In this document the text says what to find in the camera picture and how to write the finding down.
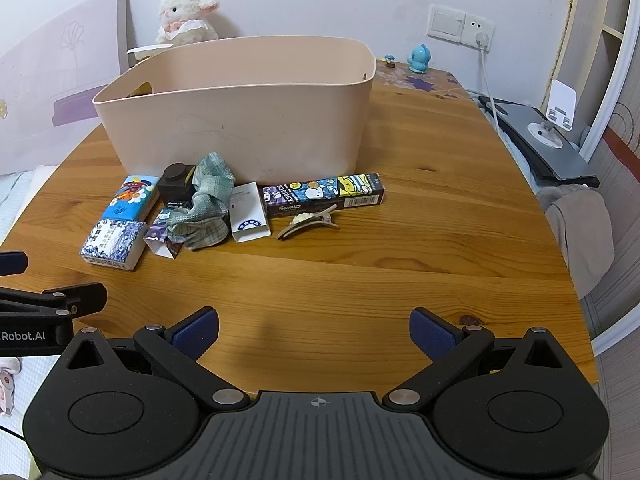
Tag blue cartoon tissue pack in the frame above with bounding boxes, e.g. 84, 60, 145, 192
102, 174, 160, 221

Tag green plaid scrunchie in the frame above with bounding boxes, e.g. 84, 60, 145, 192
167, 152, 235, 250

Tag white hotel supplies box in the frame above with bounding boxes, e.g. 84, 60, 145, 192
229, 182, 271, 243

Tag small black box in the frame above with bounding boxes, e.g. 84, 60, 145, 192
157, 162, 195, 208

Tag long starry cartoon box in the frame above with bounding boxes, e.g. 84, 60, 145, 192
260, 174, 385, 218

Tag blue white porcelain-pattern box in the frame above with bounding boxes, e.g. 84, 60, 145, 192
79, 219, 149, 271

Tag purple patterned small packet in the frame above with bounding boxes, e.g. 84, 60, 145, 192
144, 208, 181, 260

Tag beige hair clip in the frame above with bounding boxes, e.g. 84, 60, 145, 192
277, 205, 337, 240

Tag pink purple headboard panel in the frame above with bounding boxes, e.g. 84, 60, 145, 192
1, 0, 128, 174

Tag grey cloth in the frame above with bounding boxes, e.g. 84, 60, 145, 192
536, 184, 615, 299

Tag grey laptop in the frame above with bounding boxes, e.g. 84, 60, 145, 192
496, 100, 600, 188

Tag beige plastic storage bin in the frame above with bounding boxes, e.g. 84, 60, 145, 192
93, 36, 376, 184

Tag white phone stand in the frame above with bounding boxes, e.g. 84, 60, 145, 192
527, 79, 577, 150

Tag blue cartoon figurine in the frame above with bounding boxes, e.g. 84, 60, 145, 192
407, 44, 432, 74

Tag tiny mushroom figurine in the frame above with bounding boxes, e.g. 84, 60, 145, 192
384, 54, 395, 68

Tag white plush lamb toy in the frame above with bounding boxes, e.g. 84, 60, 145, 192
155, 0, 219, 47

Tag white shelf unit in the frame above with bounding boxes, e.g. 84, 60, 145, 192
552, 0, 639, 159

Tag white power cable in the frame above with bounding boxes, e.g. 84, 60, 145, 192
475, 32, 504, 131

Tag white wall switch socket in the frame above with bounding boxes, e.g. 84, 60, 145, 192
427, 4, 495, 52

